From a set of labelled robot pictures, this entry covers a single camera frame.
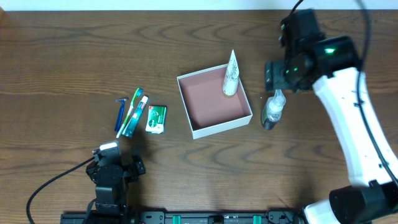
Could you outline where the clear spray bottle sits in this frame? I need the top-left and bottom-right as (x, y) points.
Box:
(261, 89), (286, 130)

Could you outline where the blue disposable razor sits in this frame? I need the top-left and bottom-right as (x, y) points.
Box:
(114, 97), (128, 132)

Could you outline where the white cream tube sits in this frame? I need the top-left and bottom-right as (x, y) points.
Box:
(223, 50), (239, 97)

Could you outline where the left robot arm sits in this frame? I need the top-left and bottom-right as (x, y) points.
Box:
(83, 141), (146, 223)

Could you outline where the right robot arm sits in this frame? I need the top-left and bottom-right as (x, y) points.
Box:
(261, 9), (397, 223)

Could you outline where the teal toothpaste tube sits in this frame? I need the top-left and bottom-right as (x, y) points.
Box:
(122, 96), (149, 138)

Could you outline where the green Dettol soap bar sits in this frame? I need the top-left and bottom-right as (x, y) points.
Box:
(146, 105), (167, 134)

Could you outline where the green white toothbrush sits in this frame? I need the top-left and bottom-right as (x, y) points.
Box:
(116, 88), (144, 138)

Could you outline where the white cardboard box pink inside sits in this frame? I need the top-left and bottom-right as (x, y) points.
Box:
(177, 64), (252, 139)

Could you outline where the black mounting rail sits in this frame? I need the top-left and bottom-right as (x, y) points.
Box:
(60, 210), (306, 224)

